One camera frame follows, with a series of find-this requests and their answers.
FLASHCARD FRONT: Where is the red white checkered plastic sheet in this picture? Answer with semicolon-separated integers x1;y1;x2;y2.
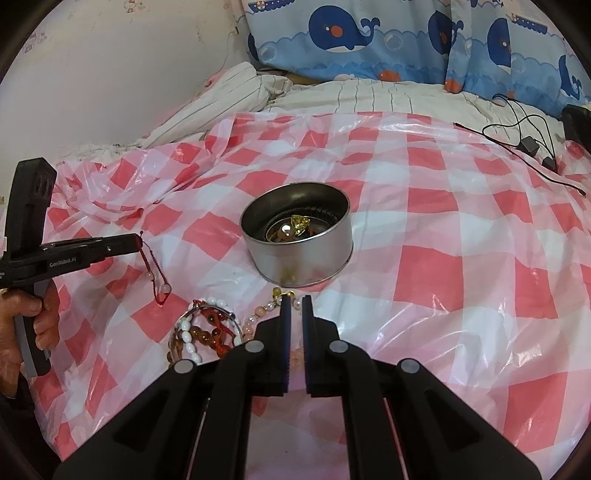
32;113;590;478

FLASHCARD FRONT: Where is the red string bead bracelet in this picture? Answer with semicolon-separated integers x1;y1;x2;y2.
138;231;174;305

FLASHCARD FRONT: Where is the gold green woven bangle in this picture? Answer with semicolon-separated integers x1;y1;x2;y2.
266;215;322;243

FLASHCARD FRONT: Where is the black charger cable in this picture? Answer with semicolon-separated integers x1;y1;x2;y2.
452;93;588;198

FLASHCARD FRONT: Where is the white striped bed sheet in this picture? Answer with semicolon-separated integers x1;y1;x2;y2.
266;79;565;145

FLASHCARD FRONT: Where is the left human hand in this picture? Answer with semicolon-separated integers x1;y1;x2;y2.
0;281;60;398

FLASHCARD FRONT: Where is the round silver metal tin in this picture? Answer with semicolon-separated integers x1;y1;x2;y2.
239;182;353;288

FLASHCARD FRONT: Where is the blue whale print pillow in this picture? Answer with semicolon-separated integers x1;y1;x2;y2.
242;0;464;84

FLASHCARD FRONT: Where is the white striped quilt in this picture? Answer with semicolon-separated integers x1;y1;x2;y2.
63;62;293;165

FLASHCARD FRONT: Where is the white pearl bead bracelet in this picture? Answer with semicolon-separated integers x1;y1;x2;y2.
165;296;243;365

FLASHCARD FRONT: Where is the pink bead gold bracelet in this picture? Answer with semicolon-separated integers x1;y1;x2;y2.
241;286;309;370

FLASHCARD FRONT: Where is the black jacket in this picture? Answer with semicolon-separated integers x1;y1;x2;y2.
561;104;591;151

